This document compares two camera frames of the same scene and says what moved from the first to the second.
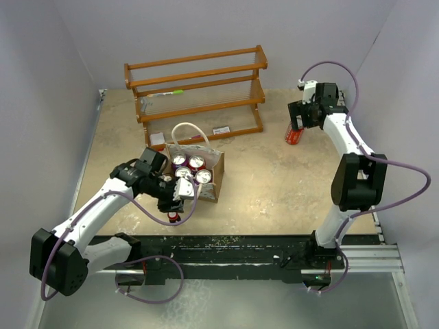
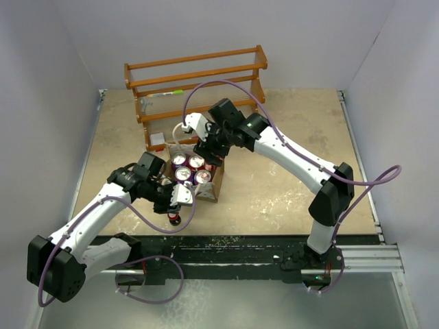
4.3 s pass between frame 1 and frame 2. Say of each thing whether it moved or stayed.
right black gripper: moved
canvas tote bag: stayed
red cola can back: moved
